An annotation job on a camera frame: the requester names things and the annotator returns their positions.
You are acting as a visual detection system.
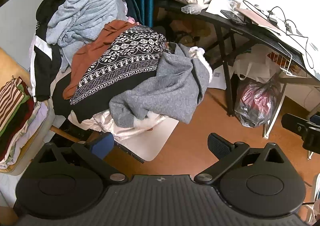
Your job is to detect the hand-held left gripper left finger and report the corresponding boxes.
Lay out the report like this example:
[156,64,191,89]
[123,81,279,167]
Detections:
[35,133,127,183]

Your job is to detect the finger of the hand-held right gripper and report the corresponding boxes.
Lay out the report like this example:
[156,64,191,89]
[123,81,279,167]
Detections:
[281,113,310,133]

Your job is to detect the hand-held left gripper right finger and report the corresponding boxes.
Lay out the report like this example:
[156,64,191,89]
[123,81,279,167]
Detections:
[194,133,287,183]

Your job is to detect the black white patterned sweater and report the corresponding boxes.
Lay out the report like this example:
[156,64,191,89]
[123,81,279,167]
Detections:
[51,24,173,124]

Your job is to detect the stack of folded clothes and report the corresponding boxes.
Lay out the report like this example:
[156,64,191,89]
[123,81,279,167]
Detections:
[0,77,49,169]

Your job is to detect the white satin garment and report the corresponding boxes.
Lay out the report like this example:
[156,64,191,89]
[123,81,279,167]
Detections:
[69,109,168,141]

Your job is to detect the clear bag red contents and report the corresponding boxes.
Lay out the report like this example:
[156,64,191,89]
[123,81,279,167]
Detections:
[235,73,282,128]

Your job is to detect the white chair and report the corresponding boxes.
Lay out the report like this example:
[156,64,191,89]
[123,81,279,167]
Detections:
[115,116,179,164]

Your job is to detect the white paper on floor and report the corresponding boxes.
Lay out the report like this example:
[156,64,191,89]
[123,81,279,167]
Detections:
[207,64,227,90]

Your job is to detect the white plastic bag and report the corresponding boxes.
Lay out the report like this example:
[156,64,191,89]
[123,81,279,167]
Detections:
[234,52,280,84]

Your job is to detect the grey knit sweater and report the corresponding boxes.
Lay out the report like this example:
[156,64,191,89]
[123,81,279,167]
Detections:
[109,43,213,128]

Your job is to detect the rust brown garment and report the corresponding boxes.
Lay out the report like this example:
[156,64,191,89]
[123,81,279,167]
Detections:
[62,20,140,100]

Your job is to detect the black white striped jacket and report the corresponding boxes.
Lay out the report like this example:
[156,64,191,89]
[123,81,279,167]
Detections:
[29,0,63,101]

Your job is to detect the brown notebook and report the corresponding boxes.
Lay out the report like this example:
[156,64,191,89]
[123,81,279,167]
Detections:
[235,7,282,27]

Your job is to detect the black smartphone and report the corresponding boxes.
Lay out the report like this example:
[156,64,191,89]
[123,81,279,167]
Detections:
[220,9,247,26]

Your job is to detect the light blue fleece robe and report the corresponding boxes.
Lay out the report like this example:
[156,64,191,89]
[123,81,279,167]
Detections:
[46,0,129,71]

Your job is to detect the clear plastic wrap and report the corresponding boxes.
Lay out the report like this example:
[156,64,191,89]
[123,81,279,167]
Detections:
[181,4,210,15]

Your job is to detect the white paper sheet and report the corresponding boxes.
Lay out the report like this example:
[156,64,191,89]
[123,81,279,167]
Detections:
[205,0,240,15]

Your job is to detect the black desk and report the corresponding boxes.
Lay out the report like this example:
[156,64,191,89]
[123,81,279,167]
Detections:
[154,0,320,139]

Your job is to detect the white wire basket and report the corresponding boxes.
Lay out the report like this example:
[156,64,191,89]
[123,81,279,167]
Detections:
[265,43,295,76]

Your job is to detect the black cable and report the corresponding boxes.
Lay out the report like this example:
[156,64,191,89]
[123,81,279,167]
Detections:
[242,0,315,69]

